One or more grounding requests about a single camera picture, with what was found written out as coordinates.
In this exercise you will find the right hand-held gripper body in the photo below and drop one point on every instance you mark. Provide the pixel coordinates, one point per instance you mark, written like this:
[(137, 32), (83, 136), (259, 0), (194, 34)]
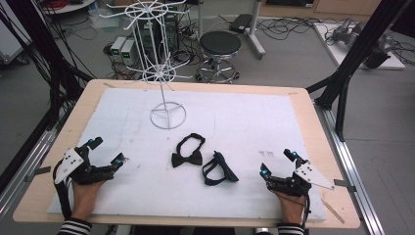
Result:
[(293, 182)]

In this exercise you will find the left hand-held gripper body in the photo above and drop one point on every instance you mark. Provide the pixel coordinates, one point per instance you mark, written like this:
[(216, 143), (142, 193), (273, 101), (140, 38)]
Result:
[(91, 173)]

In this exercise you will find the black bow tie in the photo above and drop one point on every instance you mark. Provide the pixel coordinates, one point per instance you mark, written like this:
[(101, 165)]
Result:
[(188, 152), (218, 169)]

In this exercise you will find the person's right hand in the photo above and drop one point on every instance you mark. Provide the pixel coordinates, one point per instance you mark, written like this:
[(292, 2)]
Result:
[(292, 207)]

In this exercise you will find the person's left hand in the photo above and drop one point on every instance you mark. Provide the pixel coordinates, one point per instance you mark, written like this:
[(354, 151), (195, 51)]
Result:
[(85, 199)]

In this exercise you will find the thin wooden stick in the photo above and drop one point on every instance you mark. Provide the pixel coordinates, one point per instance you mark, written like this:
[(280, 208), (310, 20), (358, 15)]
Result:
[(332, 211)]

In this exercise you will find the white foam mat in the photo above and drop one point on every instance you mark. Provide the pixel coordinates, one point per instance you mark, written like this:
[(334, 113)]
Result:
[(195, 196)]

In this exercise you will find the grey power supply unit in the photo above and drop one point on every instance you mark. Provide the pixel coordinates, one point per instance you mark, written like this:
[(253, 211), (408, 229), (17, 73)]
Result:
[(117, 47), (129, 52)]

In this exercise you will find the white platform board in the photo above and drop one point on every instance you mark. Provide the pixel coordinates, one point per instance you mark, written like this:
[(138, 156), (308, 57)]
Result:
[(332, 49)]

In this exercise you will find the black round stool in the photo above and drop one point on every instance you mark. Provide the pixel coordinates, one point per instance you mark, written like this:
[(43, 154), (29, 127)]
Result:
[(220, 44)]

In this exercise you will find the round white table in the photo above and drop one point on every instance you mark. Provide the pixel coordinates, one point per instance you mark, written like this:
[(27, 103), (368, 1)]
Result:
[(65, 7)]

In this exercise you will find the black box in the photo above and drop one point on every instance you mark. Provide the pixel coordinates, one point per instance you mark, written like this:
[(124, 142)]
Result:
[(240, 23)]

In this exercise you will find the aluminium table rail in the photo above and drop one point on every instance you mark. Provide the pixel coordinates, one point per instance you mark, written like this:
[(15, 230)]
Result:
[(19, 182), (352, 169)]

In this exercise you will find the black metal frame stand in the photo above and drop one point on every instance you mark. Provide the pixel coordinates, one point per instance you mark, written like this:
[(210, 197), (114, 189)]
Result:
[(355, 55), (49, 58)]

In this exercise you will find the white stand post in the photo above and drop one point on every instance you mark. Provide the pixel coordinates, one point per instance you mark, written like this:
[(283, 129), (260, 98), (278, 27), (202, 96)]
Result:
[(254, 29)]

